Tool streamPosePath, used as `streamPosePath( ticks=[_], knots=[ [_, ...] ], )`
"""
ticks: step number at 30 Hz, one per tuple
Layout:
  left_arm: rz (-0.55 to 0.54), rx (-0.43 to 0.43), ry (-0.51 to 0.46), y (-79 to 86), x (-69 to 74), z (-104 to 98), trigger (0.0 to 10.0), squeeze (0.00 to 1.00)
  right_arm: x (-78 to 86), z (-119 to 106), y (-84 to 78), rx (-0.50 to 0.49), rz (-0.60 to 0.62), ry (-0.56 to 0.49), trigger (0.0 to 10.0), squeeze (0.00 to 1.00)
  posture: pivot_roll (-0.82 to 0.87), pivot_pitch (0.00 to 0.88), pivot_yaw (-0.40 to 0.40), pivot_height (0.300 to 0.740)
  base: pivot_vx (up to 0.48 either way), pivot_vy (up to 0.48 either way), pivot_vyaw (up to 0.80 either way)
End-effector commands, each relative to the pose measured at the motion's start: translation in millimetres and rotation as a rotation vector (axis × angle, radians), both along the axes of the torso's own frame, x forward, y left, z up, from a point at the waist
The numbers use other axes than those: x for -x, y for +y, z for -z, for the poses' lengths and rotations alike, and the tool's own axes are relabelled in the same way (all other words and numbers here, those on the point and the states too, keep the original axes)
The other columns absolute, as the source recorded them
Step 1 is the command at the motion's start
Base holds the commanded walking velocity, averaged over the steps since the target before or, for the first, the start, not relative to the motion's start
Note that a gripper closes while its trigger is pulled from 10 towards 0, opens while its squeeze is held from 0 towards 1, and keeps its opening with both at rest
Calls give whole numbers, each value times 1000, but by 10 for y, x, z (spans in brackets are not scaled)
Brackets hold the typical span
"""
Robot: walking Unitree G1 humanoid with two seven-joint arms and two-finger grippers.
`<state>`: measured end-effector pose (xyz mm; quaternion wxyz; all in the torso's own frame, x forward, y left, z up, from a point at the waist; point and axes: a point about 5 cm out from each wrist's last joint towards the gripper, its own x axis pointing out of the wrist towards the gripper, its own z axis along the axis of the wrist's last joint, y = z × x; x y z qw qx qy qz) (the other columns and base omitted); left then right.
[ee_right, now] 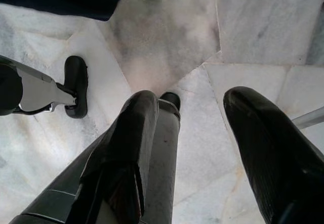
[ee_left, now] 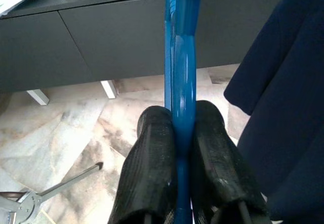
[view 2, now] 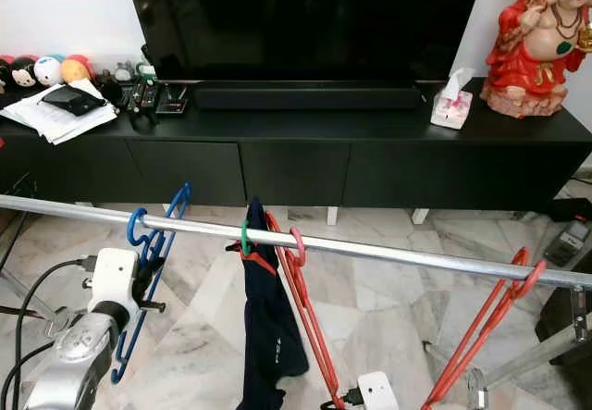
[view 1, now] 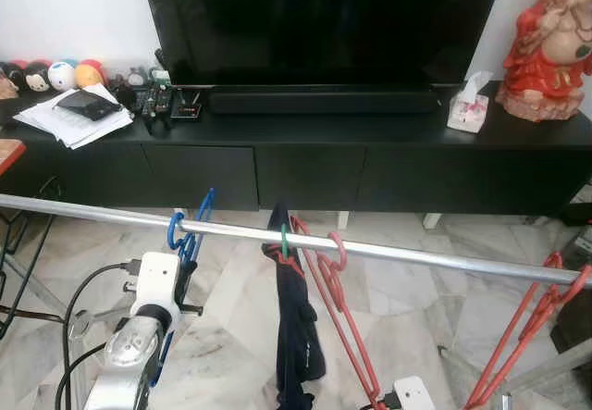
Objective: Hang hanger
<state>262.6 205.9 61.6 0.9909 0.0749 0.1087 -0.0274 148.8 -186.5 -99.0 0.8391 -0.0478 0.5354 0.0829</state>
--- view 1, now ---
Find blue plastic clothes hanger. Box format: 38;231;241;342
153;188;216;388

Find green hook clothes hanger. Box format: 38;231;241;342
268;223;311;277

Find red plastic clothes hanger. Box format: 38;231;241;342
462;251;592;409
291;216;382;409
472;262;592;409

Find navy blue t-shirt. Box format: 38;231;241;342
264;202;327;409

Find small black circuit board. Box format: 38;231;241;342
171;93;205;122

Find black green gadget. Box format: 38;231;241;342
137;49;177;135

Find black leather wallet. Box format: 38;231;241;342
55;89;123;122

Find white paper stack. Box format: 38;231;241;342
14;83;135;150

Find black low tv cabinet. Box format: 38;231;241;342
0;81;592;230

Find marble top folding table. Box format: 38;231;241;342
0;137;58;337

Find black soundbar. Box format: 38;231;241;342
208;86;440;115

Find orange round plush toy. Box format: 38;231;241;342
74;58;107;89

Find silver metal clothes rack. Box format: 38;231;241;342
0;193;592;410

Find white round plush toy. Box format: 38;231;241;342
46;58;77;92

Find black flat screen television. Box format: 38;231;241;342
139;0;508;85

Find red laughing buddha statue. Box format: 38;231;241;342
497;0;592;122

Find white pink tissue pack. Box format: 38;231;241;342
447;70;493;134

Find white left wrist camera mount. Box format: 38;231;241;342
132;251;183;317

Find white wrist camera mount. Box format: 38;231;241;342
393;376;438;410
132;251;183;317

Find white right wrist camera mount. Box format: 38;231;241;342
393;376;438;410

